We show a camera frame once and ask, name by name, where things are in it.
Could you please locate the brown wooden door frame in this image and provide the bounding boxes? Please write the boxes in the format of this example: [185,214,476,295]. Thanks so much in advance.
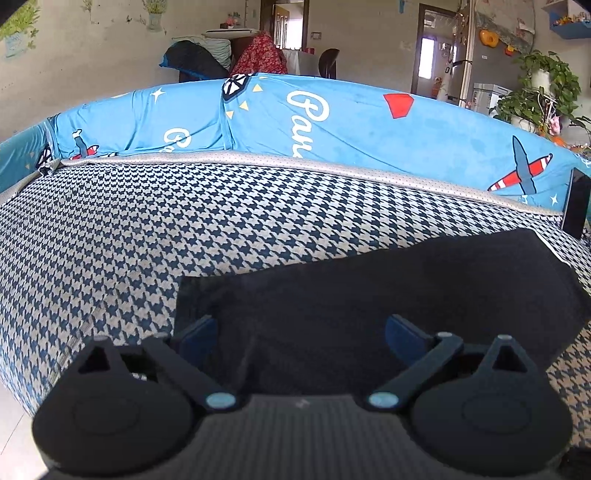
[412,4,467,100]
[259,0,310,49]

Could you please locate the houndstooth sofa cushion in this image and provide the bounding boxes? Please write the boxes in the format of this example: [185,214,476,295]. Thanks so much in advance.
[0,159,591,462]

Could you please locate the green plant wall sticker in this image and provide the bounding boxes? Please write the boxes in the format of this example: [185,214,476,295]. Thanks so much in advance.
[0,0,41,58]

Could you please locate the white appliance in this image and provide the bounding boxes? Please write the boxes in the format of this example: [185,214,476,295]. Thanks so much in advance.
[472,82,513,116]

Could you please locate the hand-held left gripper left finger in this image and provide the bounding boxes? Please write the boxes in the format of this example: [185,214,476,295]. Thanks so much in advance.
[76,315,241,414]

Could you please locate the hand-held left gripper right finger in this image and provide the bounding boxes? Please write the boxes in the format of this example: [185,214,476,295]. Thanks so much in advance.
[367,314,543,414]

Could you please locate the lavender pot wall sticker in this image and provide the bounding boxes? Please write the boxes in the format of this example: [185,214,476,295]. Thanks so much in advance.
[143,0,167,32]

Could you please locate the grey refrigerator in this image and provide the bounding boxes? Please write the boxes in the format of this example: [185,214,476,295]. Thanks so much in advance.
[455,0,539,116]

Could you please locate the potted green plant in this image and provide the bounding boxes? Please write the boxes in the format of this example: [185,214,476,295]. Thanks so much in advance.
[492,88,561,134]

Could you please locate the potted pothos in white pot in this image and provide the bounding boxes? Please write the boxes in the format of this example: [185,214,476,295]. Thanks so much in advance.
[515,50,583,116]

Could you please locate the table with white cloth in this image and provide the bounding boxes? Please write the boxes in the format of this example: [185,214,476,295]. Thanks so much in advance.
[281,48,324,77]

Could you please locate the black shirt with red print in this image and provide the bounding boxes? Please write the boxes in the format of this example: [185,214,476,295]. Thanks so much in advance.
[173,227,591,398]

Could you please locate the blue wall shelf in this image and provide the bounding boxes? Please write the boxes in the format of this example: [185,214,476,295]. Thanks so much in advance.
[542,0,591,40]

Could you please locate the dark dining chair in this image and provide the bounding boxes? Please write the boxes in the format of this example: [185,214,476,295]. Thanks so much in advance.
[318,48,340,79]

